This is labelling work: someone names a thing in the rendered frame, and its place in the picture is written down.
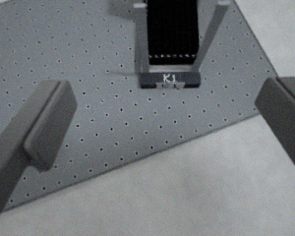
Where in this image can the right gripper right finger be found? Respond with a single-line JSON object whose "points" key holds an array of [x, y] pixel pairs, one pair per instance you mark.
{"points": [[276, 103]]}

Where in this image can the black well plate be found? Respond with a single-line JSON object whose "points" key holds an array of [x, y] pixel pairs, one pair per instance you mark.
{"points": [[173, 32]]}

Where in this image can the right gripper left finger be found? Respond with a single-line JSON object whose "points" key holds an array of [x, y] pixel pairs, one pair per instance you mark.
{"points": [[35, 134]]}

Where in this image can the grey perforated breadboard plate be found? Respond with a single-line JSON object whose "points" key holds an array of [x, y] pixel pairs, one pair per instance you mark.
{"points": [[94, 44]]}

